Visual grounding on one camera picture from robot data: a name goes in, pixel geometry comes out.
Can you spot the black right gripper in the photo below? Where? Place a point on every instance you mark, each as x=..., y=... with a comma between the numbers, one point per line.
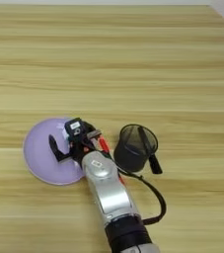
x=82, y=148

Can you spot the black marker pen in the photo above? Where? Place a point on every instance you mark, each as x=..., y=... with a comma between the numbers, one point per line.
x=155, y=166

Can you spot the purple round plate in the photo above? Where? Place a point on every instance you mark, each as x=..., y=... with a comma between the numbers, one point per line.
x=37, y=154

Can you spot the black mesh pen cup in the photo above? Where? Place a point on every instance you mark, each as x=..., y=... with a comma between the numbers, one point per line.
x=131, y=158

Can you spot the red marker pen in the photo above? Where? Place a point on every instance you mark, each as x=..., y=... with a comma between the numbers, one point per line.
x=104, y=145

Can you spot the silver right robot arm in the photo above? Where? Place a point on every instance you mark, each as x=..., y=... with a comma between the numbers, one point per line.
x=112, y=194

